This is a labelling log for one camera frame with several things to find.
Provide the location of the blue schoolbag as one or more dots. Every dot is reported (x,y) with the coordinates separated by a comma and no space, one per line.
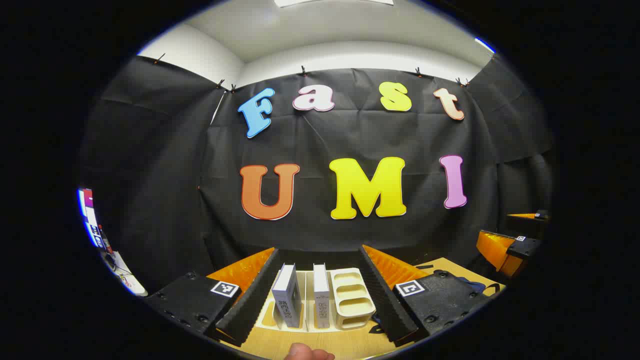
(474,286)

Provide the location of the white book with blue edges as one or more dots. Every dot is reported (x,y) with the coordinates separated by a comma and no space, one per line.
(321,295)

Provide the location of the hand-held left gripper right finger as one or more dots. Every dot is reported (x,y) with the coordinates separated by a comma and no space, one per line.
(382,295)

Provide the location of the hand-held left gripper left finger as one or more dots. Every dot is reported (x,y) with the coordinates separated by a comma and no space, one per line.
(255,300)

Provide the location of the colourful computer screen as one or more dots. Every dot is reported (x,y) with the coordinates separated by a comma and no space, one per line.
(89,215)

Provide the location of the ceiling light panel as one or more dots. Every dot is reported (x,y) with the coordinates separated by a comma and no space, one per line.
(335,2)

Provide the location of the white book with grey cover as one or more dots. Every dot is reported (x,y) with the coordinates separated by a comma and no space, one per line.
(287,300)

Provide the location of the white plastic bookshelf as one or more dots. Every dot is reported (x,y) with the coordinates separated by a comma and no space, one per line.
(352,290)

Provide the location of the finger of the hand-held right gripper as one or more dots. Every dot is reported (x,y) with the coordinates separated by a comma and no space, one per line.
(495,250)
(530,222)

